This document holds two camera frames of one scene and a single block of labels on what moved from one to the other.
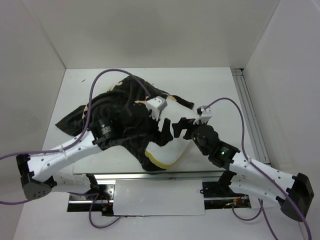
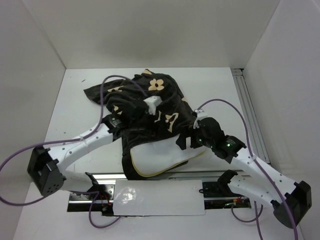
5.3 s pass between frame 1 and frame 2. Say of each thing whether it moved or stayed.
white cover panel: stayed
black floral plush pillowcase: moved
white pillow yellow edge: moved
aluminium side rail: stayed
